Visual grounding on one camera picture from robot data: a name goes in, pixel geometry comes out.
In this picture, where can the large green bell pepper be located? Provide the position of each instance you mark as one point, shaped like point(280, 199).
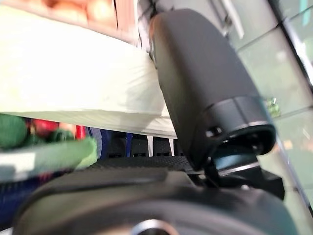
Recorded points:
point(12, 132)

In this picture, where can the red tomato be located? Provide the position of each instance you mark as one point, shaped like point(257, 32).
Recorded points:
point(45, 127)

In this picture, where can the small green bell pepper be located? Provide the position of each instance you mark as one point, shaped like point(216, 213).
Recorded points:
point(61, 135)

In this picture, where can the cucumber in basket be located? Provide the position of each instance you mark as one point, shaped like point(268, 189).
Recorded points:
point(61, 154)

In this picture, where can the blue plastic shopping basket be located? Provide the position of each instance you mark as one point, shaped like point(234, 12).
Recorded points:
point(100, 143)

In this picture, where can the green white napa cabbage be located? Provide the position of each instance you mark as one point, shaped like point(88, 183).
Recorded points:
point(73, 73)

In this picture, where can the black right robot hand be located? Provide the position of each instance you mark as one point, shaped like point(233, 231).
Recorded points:
point(200, 73)

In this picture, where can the brown potato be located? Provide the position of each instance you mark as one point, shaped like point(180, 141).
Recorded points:
point(100, 11)

